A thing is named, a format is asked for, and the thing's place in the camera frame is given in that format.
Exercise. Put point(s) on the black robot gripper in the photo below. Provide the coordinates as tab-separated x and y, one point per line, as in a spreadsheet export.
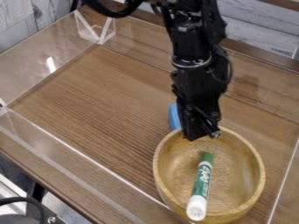
200	86

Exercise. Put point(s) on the blue foam block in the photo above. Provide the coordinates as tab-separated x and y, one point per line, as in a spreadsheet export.
174	120

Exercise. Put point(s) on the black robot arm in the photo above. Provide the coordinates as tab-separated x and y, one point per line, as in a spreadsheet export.
194	25

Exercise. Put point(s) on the brown wooden bowl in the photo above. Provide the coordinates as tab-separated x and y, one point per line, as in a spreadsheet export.
238	177

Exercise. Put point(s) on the green Expo marker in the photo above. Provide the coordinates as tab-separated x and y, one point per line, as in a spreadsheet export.
198	201

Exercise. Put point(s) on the clear acrylic tray wall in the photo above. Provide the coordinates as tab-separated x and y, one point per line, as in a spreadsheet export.
86	88

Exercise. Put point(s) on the black metal bracket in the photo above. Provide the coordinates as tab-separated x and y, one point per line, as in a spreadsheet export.
49	217

